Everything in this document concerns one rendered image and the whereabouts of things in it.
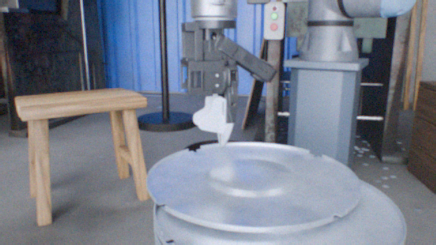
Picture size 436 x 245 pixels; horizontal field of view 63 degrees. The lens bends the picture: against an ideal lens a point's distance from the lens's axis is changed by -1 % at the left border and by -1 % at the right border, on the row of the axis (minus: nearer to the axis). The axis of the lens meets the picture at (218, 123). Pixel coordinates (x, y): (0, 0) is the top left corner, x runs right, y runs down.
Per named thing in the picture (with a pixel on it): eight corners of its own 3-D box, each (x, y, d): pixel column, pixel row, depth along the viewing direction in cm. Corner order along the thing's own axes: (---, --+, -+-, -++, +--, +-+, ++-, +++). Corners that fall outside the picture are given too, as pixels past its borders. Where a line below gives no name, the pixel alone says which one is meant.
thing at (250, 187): (403, 185, 48) (404, 180, 47) (240, 270, 31) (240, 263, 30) (255, 137, 70) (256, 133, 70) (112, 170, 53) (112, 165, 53)
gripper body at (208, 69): (180, 92, 62) (178, 20, 59) (227, 90, 65) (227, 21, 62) (189, 100, 55) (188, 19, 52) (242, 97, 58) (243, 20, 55)
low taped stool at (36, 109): (129, 175, 135) (122, 86, 127) (152, 199, 115) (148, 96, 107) (28, 196, 117) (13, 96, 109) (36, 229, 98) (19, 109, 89)
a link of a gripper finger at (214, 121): (195, 148, 61) (195, 95, 59) (228, 145, 63) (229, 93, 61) (199, 154, 59) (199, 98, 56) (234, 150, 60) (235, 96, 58)
